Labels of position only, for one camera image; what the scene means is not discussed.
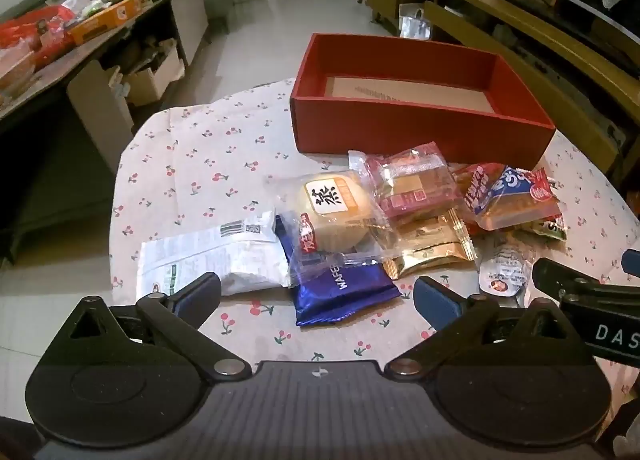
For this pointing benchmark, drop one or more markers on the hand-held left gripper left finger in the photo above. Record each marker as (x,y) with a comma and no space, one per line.
(197,292)

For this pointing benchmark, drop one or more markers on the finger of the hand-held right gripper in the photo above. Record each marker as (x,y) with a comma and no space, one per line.
(632,267)
(560,280)

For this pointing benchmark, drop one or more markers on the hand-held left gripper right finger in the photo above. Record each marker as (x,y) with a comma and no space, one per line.
(440,302)

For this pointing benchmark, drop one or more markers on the white snack packet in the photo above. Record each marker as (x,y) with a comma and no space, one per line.
(225,250)

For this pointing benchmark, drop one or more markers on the green and white wafer packet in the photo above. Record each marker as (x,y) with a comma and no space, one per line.
(550,230)

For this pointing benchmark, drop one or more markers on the small white jelly cup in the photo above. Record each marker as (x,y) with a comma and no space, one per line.
(502,270)

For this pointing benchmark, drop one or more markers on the gold snack packet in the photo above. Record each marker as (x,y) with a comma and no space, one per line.
(430,245)

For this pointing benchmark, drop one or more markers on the red and blue bread packet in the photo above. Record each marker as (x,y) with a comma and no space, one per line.
(510,205)

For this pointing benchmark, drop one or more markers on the blue wafer packet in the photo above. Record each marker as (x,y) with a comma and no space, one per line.
(345,295)

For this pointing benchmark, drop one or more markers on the pink cake packet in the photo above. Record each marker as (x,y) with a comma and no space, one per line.
(410,185)

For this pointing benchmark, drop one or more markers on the clear round pastry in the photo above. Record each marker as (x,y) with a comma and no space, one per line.
(330,220)

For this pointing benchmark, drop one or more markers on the red cardboard box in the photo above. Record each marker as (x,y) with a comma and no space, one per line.
(400,129)

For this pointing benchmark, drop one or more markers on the cherry print tablecloth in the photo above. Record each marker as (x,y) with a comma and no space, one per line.
(210,149)

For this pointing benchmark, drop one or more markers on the white cardboard box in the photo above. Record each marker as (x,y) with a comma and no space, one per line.
(155,79)

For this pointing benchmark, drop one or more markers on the black and white side table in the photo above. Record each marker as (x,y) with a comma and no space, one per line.
(192,24)

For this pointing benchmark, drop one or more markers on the clear plastic bag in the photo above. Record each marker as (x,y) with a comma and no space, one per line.
(415,22)

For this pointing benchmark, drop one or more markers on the orange cardboard box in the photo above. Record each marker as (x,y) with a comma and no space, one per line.
(105,19)

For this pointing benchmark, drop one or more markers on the red plastic bag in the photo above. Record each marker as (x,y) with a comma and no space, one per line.
(35,34)

